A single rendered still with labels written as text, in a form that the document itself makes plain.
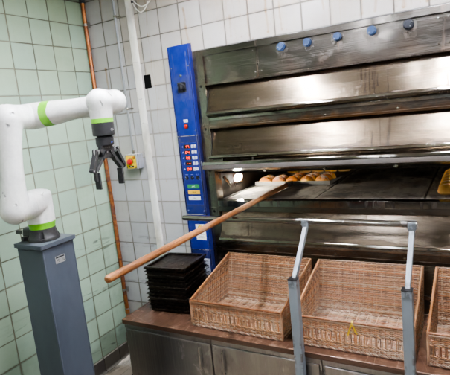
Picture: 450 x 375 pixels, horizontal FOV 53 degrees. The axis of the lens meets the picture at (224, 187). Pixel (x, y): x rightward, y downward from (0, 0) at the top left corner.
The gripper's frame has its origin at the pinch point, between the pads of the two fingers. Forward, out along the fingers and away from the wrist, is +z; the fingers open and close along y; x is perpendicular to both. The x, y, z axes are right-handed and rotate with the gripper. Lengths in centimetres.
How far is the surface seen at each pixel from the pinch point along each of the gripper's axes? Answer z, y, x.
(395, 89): -29, -96, 101
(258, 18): -74, -97, 31
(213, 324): 86, -48, 14
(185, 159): 2, -94, -25
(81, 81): -54, -85, -97
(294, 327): 73, -37, 65
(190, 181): 16, -94, -23
